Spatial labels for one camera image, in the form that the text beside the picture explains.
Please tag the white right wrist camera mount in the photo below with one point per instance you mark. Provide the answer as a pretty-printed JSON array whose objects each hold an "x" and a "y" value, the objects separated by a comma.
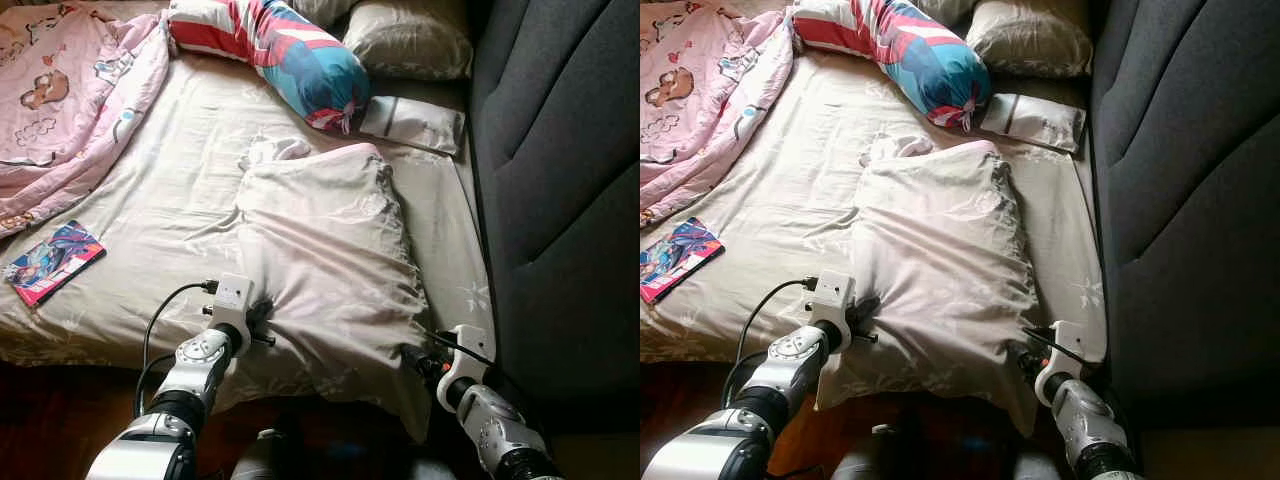
[
  {"x": 1068, "y": 345},
  {"x": 465, "y": 355}
]

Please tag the beige pillow with pink edge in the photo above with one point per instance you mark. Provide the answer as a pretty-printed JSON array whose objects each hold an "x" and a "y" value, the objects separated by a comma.
[
  {"x": 330, "y": 260},
  {"x": 940, "y": 260}
]

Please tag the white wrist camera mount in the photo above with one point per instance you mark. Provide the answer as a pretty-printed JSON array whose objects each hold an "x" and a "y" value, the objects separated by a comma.
[
  {"x": 1068, "y": 345},
  {"x": 232, "y": 295},
  {"x": 465, "y": 355},
  {"x": 832, "y": 292}
]

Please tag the colourful comic book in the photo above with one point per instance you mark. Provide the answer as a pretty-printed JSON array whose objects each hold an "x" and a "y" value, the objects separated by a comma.
[
  {"x": 680, "y": 258},
  {"x": 55, "y": 262}
]

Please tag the dark grey upholstered sofa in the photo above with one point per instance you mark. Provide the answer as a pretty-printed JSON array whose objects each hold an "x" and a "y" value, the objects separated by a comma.
[
  {"x": 1190, "y": 200},
  {"x": 560, "y": 200}
]

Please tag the bed with beige leaf sheet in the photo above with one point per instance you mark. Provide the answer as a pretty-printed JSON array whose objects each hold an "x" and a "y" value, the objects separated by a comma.
[
  {"x": 800, "y": 200},
  {"x": 180, "y": 200}
]

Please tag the pink cartoon print quilt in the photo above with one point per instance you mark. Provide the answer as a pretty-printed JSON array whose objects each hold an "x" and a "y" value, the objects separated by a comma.
[
  {"x": 700, "y": 100},
  {"x": 70, "y": 100}
]

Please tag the beige leaf pattern pillow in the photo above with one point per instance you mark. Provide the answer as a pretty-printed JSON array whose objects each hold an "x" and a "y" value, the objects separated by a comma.
[
  {"x": 945, "y": 8},
  {"x": 325, "y": 10},
  {"x": 410, "y": 40},
  {"x": 1030, "y": 38}
]

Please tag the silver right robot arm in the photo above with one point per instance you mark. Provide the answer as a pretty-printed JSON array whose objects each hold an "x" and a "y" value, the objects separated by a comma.
[
  {"x": 495, "y": 430},
  {"x": 1085, "y": 425}
]

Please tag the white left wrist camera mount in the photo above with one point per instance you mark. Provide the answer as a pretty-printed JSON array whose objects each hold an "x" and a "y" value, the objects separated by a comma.
[
  {"x": 832, "y": 292},
  {"x": 232, "y": 295}
]

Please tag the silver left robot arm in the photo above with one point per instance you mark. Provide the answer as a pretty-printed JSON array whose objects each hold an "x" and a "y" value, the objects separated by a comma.
[
  {"x": 190, "y": 365},
  {"x": 790, "y": 360}
]

